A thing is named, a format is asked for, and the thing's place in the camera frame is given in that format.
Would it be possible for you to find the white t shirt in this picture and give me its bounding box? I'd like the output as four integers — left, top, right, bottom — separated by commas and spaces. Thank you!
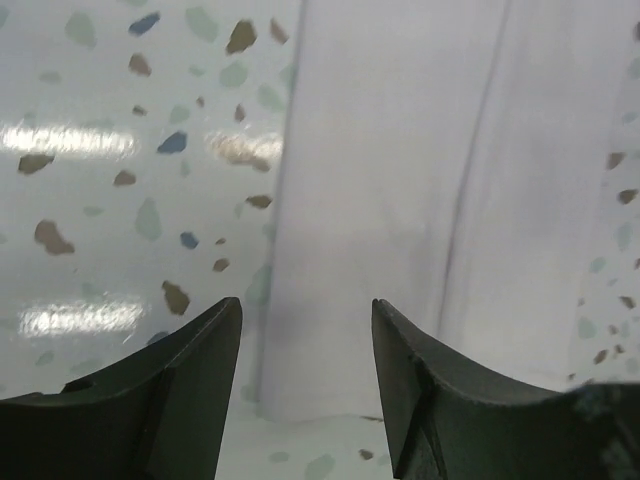
258, 1, 639, 421

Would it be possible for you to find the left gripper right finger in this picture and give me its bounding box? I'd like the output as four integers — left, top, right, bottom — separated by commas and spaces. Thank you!
371, 300, 639, 480

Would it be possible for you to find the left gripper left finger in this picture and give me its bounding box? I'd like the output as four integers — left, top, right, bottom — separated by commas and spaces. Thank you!
1, 297, 242, 480

